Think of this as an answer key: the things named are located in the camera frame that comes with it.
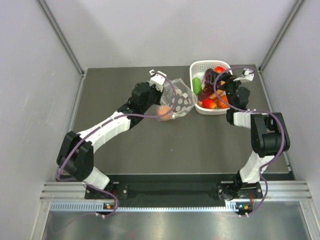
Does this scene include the aluminium frame post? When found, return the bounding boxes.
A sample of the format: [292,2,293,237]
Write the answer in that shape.
[258,0,306,73]
[35,0,85,76]

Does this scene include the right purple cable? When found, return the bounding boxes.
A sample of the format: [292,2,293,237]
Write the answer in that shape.
[214,66,286,215]

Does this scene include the clear zip top bag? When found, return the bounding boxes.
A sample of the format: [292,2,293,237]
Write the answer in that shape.
[156,78,197,120]

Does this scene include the orange fake pumpkin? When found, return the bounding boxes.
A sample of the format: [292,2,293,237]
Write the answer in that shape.
[216,95,229,109]

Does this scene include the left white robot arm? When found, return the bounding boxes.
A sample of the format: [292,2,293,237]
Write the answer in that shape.
[56,81,164,199]

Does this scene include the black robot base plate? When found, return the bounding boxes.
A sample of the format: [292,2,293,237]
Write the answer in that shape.
[84,171,266,208]

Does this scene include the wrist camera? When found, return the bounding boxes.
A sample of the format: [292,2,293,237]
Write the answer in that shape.
[148,69,167,92]
[233,68,255,84]

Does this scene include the fake papaya half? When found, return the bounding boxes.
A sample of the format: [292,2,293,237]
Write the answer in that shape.
[198,89,217,102]

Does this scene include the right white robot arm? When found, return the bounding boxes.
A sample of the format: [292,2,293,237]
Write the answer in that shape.
[205,68,291,198]

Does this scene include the purple cable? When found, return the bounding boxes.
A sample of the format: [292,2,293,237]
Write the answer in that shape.
[56,71,179,181]
[214,66,286,215]

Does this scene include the red yellow fake mango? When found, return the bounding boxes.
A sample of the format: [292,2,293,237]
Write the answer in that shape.
[202,98,217,110]

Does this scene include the dark purple fake grapes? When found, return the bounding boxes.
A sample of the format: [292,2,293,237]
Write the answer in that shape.
[201,68,213,89]

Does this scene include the aluminium frame post left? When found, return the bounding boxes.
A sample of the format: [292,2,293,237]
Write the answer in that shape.
[35,0,85,76]

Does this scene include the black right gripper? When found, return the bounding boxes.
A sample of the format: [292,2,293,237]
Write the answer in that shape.
[211,70,246,109]

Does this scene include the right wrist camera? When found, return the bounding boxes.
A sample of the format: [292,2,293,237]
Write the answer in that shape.
[233,68,255,84]

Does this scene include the green fake vegetable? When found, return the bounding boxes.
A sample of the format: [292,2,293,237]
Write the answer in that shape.
[192,77,202,95]

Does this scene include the grey slotted cable duct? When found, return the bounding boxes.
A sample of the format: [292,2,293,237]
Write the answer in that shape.
[49,201,253,213]

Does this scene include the aluminium frame post right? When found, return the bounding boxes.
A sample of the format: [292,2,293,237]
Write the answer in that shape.
[258,0,306,73]

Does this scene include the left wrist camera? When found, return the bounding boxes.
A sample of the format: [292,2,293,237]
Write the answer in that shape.
[148,69,167,92]

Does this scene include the white perforated plastic basket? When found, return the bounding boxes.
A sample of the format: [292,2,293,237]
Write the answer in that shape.
[189,60,231,116]

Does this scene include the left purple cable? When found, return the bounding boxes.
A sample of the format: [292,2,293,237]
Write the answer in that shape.
[56,71,179,181]

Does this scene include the fake peach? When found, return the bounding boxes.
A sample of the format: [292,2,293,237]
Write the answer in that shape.
[156,105,173,121]

